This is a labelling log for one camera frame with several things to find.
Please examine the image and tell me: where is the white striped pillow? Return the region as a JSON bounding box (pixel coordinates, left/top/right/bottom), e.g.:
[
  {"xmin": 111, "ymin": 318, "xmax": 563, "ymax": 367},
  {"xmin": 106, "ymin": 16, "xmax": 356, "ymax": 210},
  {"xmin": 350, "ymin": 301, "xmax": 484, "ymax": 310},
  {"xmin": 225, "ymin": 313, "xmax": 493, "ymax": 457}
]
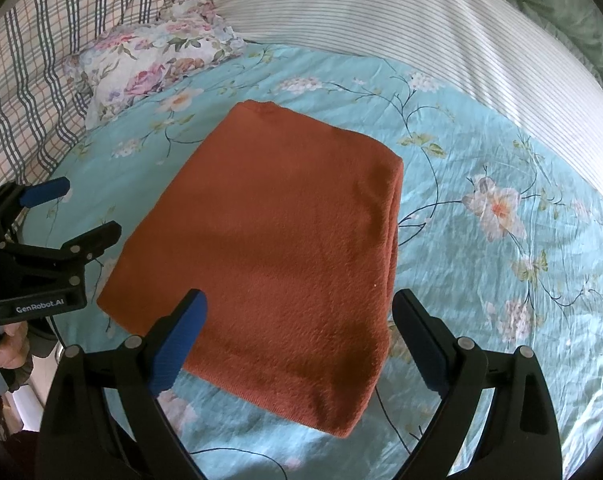
[{"xmin": 208, "ymin": 0, "xmax": 603, "ymax": 195}]

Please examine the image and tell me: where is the light blue floral bedsheet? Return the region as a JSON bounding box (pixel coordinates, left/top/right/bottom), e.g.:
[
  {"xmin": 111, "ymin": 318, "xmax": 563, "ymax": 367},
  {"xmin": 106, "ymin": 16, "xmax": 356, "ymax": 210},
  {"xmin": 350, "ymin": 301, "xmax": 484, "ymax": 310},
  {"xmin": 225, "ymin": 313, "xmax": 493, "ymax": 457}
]
[{"xmin": 22, "ymin": 44, "xmax": 603, "ymax": 479}]

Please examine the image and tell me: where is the rust orange knit garment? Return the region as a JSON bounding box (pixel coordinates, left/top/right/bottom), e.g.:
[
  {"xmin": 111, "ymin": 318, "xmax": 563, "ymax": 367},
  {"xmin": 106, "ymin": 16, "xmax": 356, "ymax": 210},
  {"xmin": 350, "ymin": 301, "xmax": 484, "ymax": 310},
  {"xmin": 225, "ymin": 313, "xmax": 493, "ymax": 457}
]
[{"xmin": 98, "ymin": 101, "xmax": 403, "ymax": 438}]

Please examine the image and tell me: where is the plaid checked blanket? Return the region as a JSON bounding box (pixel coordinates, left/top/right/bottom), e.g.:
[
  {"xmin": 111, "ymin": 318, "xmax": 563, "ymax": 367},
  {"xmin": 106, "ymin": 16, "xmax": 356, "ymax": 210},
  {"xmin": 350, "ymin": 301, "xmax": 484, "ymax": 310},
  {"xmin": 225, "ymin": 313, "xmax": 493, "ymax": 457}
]
[{"xmin": 0, "ymin": 0, "xmax": 175, "ymax": 185}]

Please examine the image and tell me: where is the person's left hand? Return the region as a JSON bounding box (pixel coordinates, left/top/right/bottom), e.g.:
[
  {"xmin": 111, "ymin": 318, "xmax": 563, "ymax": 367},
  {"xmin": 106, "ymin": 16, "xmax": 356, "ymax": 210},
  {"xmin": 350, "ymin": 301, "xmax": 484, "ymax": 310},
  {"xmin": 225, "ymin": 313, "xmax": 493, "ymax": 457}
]
[{"xmin": 0, "ymin": 321, "xmax": 29, "ymax": 370}]

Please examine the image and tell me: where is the floral pink white pillow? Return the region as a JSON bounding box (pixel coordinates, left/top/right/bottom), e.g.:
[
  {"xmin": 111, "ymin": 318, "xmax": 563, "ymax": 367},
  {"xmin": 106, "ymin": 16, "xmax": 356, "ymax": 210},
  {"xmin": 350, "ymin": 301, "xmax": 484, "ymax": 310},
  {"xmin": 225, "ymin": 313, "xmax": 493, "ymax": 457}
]
[{"xmin": 64, "ymin": 0, "xmax": 245, "ymax": 130}]

